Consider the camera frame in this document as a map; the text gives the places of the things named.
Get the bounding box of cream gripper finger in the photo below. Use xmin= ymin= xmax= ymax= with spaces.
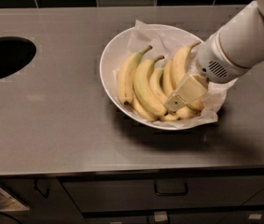
xmin=164 ymin=74 xmax=208 ymax=112

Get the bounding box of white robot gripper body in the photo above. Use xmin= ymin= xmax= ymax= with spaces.
xmin=196 ymin=32 xmax=248 ymax=84

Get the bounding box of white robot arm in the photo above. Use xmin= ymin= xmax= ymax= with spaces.
xmin=165 ymin=0 xmax=264 ymax=112

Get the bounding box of middle slim yellow banana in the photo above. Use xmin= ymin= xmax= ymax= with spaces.
xmin=149 ymin=67 xmax=168 ymax=105

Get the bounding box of white oval bowl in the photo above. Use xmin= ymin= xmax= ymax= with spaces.
xmin=99 ymin=23 xmax=227 ymax=132

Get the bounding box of small banana underneath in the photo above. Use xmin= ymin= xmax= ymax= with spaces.
xmin=131 ymin=95 xmax=180 ymax=122

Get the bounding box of white crumpled paper liner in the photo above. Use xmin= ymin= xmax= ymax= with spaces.
xmin=112 ymin=19 xmax=239 ymax=130

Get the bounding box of lower dark drawer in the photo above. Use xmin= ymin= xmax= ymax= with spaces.
xmin=86 ymin=210 xmax=264 ymax=224

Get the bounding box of dark drawer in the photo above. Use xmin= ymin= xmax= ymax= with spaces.
xmin=63 ymin=175 xmax=264 ymax=213
xmin=86 ymin=210 xmax=264 ymax=224

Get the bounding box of dark drawer front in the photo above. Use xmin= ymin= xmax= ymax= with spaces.
xmin=63 ymin=175 xmax=264 ymax=213

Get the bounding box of dark cabinet door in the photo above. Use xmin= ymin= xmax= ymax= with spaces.
xmin=0 ymin=178 xmax=85 ymax=224

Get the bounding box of black round sink hole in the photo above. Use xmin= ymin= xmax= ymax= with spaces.
xmin=0 ymin=36 xmax=36 ymax=79

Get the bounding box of black drawer handle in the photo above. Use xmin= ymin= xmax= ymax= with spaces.
xmin=154 ymin=179 xmax=188 ymax=197

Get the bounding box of black cabinet door handle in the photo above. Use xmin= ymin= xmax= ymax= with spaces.
xmin=34 ymin=178 xmax=50 ymax=199

